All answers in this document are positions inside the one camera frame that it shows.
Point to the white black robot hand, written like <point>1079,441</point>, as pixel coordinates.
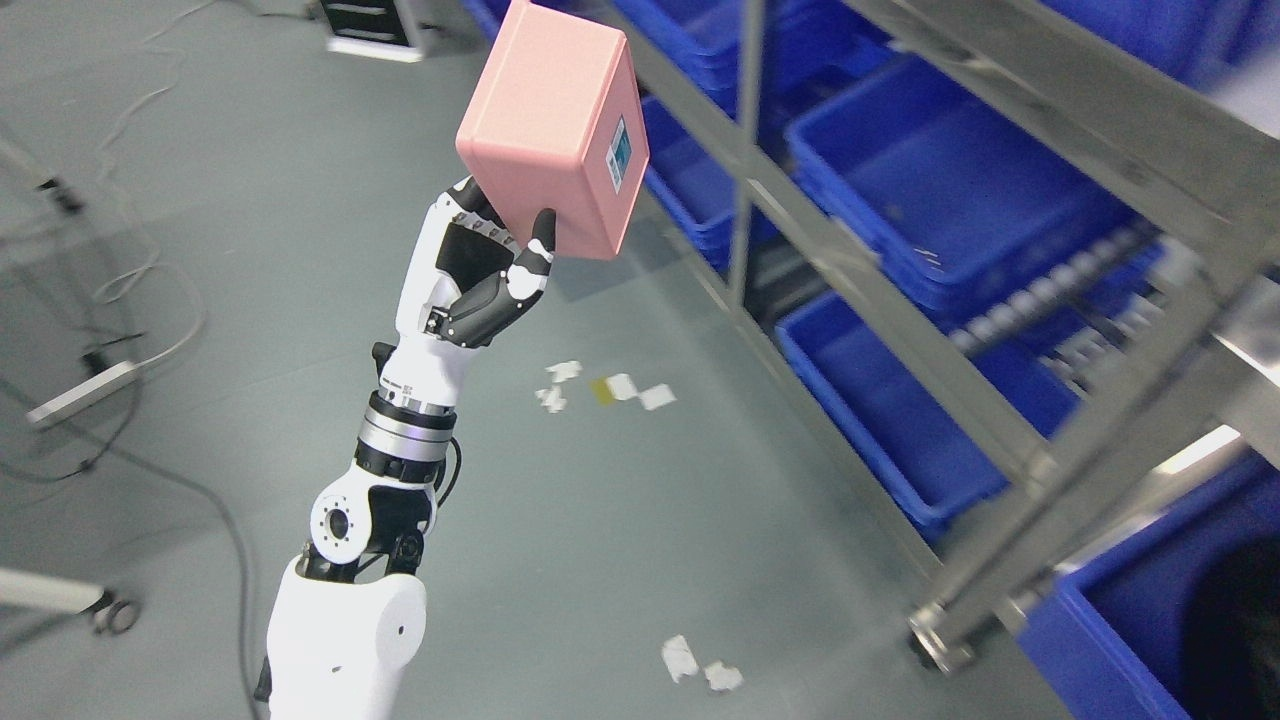
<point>468,280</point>

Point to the pink plastic storage box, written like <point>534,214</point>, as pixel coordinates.
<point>555,122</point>

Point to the stainless steel shelf rack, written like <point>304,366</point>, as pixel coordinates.
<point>1192,169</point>

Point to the white power strip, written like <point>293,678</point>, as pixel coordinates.
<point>85,394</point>

